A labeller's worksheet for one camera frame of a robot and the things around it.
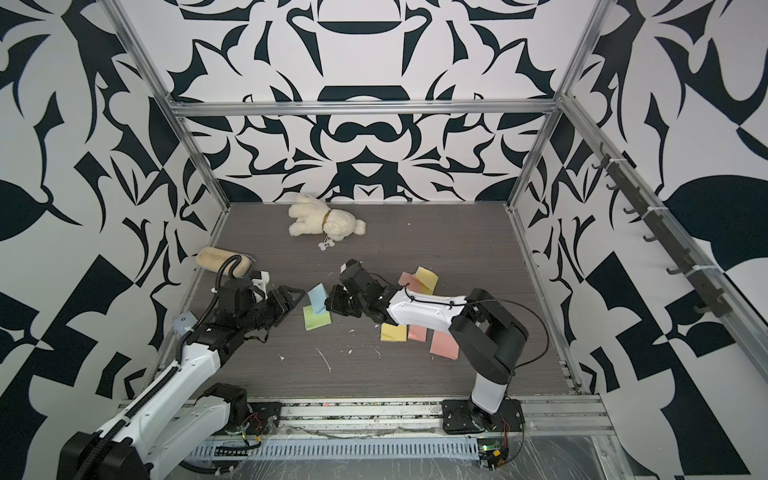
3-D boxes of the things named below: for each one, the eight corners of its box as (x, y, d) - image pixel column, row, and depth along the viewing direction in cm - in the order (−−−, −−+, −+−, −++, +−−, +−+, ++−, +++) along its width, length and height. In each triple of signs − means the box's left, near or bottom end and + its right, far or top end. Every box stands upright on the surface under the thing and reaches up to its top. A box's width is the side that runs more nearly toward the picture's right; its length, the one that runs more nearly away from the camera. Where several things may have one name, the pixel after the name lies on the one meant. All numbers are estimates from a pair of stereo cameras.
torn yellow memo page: (431, 294, 98) (432, 291, 96) (412, 273, 103) (413, 270, 102) (444, 286, 100) (445, 282, 99) (425, 265, 105) (425, 262, 104)
